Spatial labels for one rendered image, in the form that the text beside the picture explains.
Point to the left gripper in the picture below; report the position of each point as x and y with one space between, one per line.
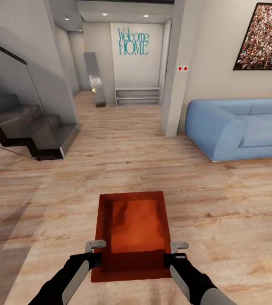
96 259

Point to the decorative sign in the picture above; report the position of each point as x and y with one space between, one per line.
129 40

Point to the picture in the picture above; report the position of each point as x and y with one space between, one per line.
256 49

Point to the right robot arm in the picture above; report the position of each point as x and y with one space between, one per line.
197 286

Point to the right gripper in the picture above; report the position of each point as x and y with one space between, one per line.
168 259

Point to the storage box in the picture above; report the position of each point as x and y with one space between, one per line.
135 228

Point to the stairs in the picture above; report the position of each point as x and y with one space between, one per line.
25 128

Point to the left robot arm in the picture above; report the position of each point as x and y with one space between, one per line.
60 289

